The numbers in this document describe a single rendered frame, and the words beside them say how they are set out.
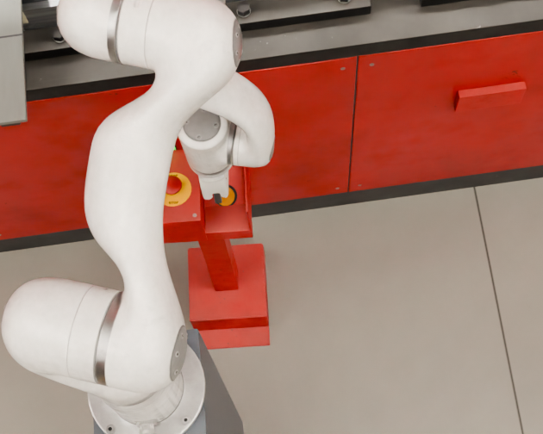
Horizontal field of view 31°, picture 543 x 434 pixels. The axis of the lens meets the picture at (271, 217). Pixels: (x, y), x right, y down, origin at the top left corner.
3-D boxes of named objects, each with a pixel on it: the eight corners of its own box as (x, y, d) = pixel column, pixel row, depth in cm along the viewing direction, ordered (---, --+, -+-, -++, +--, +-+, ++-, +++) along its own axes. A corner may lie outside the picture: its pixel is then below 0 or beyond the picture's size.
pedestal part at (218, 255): (215, 291, 255) (190, 219, 204) (215, 269, 257) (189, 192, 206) (238, 289, 255) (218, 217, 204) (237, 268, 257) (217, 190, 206)
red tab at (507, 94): (455, 112, 222) (458, 97, 216) (453, 104, 223) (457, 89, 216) (521, 103, 222) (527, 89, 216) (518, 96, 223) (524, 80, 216)
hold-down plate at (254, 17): (221, 34, 195) (220, 27, 192) (218, 11, 197) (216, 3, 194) (371, 14, 195) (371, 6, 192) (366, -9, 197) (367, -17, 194)
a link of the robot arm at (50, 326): (154, 415, 138) (122, 382, 116) (30, 386, 140) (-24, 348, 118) (177, 333, 142) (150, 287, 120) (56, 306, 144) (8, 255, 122)
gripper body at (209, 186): (188, 128, 173) (196, 150, 183) (190, 183, 170) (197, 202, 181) (230, 126, 172) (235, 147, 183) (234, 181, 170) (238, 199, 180)
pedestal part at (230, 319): (195, 350, 262) (190, 340, 251) (192, 262, 271) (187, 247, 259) (270, 345, 261) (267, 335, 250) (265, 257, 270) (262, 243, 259)
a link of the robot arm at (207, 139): (241, 131, 170) (190, 125, 170) (236, 102, 157) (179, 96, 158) (234, 176, 168) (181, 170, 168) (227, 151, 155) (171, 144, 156)
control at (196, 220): (156, 244, 203) (141, 213, 186) (155, 173, 208) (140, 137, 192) (252, 238, 202) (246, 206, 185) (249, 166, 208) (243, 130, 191)
